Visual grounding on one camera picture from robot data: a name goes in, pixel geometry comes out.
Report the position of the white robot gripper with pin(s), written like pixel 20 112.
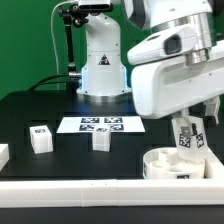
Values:
pixel 168 86

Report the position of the white round stool seat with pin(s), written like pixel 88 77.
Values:
pixel 173 165

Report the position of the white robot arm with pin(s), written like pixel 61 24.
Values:
pixel 159 15

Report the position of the white U-shaped fence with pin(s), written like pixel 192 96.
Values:
pixel 154 188

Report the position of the white marker paper sheet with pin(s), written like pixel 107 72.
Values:
pixel 130 124

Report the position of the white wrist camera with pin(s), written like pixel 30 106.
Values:
pixel 164 44

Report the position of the white overhead camera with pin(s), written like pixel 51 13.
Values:
pixel 94 5

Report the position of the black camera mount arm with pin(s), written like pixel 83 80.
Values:
pixel 72 17

